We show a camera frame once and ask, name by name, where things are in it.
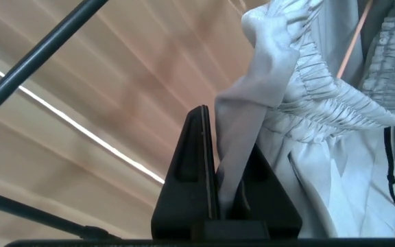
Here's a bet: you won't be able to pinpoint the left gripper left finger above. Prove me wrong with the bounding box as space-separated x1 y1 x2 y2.
151 104 221 240

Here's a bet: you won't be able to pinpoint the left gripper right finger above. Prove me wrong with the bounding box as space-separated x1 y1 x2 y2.
225 143 303 240

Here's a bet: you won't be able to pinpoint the pink clothes hanger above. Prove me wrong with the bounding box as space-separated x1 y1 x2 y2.
336 0 374 79

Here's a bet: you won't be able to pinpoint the pale grey shorts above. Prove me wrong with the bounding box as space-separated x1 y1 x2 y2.
214 0 395 239

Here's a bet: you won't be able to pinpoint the black clothes rack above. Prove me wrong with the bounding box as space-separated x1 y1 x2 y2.
0 0 120 241

